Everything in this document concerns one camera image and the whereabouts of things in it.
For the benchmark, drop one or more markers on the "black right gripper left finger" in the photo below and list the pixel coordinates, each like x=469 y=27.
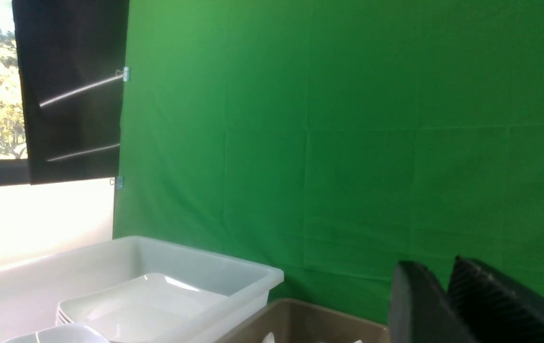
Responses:
x=420 y=311

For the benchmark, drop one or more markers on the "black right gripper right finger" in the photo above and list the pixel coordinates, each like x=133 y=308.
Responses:
x=497 y=308

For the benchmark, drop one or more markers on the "olive plastic bin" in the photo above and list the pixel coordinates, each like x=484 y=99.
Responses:
x=288 y=320

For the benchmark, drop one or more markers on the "green backdrop cloth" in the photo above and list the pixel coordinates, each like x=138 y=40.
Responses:
x=333 y=138

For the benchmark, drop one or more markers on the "stack of white square plates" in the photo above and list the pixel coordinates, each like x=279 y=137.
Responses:
x=139 y=310

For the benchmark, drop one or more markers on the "metal binder clip lower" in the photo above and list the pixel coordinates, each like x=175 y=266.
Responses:
x=117 y=182

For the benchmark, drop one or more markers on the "metal binder clip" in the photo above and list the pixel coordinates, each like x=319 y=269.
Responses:
x=124 y=74
x=117 y=182

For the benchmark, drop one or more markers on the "stack of white bowls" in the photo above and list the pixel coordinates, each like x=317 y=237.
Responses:
x=68 y=333

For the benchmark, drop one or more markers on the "metal binder clip upper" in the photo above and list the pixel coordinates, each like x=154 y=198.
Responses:
x=124 y=74

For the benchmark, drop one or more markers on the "large white plastic tub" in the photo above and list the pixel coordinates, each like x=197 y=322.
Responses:
x=31 y=291

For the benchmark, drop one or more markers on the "black window blind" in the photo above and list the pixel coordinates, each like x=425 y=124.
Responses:
x=71 y=56

